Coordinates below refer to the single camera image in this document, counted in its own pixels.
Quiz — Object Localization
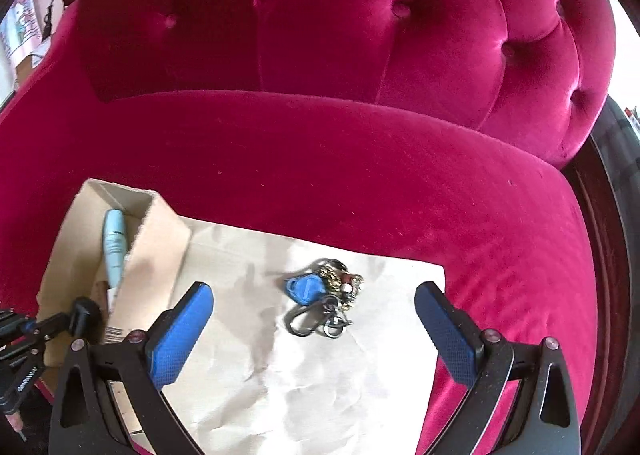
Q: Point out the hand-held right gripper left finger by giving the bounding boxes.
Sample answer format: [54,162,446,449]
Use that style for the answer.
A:
[48,280,216,455]

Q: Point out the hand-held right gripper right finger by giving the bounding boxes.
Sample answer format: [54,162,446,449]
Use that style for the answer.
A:
[414,280,581,455]

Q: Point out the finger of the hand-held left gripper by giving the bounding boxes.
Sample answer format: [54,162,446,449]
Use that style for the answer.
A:
[22,297,104,342]
[0,309,48,362]

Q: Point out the light blue tube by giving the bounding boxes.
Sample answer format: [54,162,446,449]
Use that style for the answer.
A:
[102,209,127,287]

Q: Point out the key bunch with blue fob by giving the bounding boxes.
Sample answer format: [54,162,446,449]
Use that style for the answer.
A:
[282,257,366,339]

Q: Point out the brown paper sheet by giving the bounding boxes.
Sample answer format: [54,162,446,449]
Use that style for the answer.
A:
[107,216,447,455]

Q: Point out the red velvet tufted sofa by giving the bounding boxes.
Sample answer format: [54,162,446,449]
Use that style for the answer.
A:
[0,0,640,455]

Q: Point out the small background cardboard box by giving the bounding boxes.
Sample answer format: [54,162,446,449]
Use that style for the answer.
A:
[15,53,50,82]

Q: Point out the wall poster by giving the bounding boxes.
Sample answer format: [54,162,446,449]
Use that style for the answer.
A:
[0,0,47,61]

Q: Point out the black cable with plug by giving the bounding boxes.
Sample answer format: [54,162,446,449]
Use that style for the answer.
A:
[42,0,67,42]

